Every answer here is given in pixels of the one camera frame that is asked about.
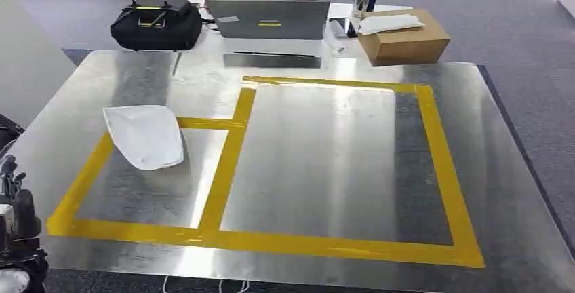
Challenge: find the white folded cloth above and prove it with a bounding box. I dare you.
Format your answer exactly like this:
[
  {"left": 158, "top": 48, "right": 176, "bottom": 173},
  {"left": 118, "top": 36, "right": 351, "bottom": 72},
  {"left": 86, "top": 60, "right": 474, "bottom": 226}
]
[{"left": 357, "top": 14, "right": 426, "bottom": 36}]

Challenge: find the white side cabinet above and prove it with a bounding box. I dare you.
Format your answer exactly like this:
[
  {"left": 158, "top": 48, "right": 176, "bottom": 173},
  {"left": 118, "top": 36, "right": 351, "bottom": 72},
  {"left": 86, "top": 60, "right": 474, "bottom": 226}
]
[{"left": 0, "top": 0, "right": 77, "bottom": 128}]

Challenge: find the grey laptop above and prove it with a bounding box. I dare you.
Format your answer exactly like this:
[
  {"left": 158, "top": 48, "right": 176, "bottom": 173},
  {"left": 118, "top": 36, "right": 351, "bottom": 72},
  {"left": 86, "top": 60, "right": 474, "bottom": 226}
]
[{"left": 204, "top": 0, "right": 331, "bottom": 41}]

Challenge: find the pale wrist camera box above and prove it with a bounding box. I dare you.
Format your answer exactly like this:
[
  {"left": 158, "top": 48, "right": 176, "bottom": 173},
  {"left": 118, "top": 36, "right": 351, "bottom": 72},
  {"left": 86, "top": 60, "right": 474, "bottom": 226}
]
[{"left": 0, "top": 267, "right": 31, "bottom": 293}]

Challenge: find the black bag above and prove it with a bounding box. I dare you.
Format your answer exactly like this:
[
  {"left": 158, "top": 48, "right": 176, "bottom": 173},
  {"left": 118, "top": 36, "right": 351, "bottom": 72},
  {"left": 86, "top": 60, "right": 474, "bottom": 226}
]
[{"left": 109, "top": 0, "right": 204, "bottom": 52}]

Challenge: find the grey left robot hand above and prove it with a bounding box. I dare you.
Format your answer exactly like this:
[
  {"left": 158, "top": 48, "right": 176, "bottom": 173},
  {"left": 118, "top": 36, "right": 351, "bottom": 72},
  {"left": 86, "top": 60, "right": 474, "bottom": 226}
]
[{"left": 0, "top": 153, "right": 43, "bottom": 243}]

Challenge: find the yellow tape outline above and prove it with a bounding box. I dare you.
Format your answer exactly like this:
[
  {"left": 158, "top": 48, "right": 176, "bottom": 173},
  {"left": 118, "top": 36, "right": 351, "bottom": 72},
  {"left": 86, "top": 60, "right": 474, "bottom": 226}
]
[{"left": 46, "top": 75, "right": 486, "bottom": 269}]

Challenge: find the brown cardboard box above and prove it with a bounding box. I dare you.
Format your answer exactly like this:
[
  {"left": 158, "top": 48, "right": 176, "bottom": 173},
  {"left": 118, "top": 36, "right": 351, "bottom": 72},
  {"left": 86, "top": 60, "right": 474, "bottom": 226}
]
[{"left": 356, "top": 8, "right": 452, "bottom": 68}]

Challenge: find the black fabric object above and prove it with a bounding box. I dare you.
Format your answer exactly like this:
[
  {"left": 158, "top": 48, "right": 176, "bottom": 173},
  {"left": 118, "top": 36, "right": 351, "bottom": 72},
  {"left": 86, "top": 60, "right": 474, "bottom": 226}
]
[{"left": 0, "top": 113, "right": 25, "bottom": 155}]

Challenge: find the white desk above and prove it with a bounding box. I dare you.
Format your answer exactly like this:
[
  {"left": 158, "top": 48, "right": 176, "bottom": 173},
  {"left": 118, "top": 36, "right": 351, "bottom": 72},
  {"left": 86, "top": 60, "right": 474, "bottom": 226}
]
[{"left": 172, "top": 0, "right": 414, "bottom": 60}]

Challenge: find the white plastic tray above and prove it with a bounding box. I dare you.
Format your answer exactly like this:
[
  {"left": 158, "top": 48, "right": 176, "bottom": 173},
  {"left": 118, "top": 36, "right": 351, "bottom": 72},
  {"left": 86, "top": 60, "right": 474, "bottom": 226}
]
[{"left": 102, "top": 104, "right": 186, "bottom": 172}]

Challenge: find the black phone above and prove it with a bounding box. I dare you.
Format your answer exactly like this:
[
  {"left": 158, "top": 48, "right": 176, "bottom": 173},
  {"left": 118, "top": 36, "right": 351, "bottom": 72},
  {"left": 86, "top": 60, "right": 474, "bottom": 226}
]
[{"left": 328, "top": 16, "right": 359, "bottom": 39}]

